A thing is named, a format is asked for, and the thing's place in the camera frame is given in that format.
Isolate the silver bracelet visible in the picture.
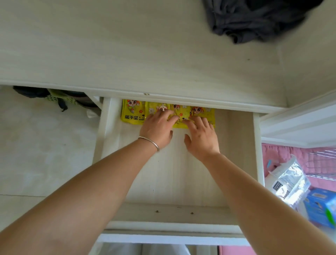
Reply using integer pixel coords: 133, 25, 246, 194
138, 136, 160, 153

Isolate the white wardrobe with wooden side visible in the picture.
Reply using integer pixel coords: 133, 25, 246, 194
259, 0, 336, 149

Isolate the person's right forearm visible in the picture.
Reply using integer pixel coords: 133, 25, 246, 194
203, 153, 336, 255

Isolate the wire rack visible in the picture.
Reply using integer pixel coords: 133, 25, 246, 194
305, 147, 336, 182

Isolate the person's left hand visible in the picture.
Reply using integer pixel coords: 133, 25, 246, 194
139, 109, 179, 150

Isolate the person's left forearm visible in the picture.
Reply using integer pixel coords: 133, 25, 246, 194
0, 138, 159, 255

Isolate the pink bedding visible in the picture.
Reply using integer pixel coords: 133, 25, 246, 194
219, 143, 336, 255

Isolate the light wooden table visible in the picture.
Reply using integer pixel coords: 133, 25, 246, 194
0, 0, 288, 114

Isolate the white drawer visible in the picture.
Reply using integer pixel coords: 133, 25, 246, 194
92, 97, 266, 247

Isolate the green plastic basket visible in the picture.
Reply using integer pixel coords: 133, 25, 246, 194
44, 89, 80, 106

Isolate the blue cardboard box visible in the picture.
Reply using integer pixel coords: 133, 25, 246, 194
303, 188, 336, 229

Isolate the grey folded garment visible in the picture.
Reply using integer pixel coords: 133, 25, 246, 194
203, 0, 308, 44

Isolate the person's right hand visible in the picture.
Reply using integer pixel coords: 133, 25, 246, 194
182, 116, 220, 162

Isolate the white plastic packet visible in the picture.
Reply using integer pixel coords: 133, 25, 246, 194
264, 154, 312, 208

